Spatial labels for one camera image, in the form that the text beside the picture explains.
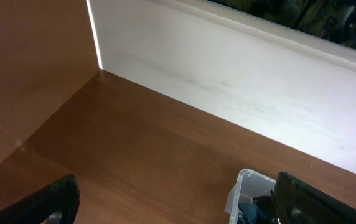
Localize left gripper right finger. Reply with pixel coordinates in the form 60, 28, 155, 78
273, 172, 356, 224

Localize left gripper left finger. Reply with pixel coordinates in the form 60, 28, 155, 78
0, 174, 80, 224

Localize black taped garment bundle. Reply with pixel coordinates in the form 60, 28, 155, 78
253, 190, 279, 224

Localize blue taped garment bundle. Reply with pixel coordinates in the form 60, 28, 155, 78
237, 203, 263, 224

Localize clear plastic storage container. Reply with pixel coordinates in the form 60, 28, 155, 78
225, 169, 276, 224

